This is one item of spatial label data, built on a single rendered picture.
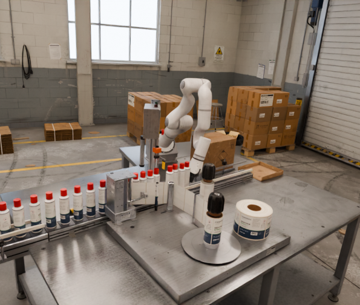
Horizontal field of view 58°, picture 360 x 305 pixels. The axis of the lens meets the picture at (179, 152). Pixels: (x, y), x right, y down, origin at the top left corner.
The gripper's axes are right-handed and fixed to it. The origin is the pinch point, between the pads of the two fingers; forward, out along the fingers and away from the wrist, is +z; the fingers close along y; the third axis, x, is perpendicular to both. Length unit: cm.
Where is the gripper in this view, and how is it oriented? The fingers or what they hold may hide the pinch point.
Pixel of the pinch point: (190, 179)
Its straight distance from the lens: 231.5
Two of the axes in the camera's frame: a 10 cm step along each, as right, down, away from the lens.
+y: 6.2, 2.9, -7.3
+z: -3.3, 9.4, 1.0
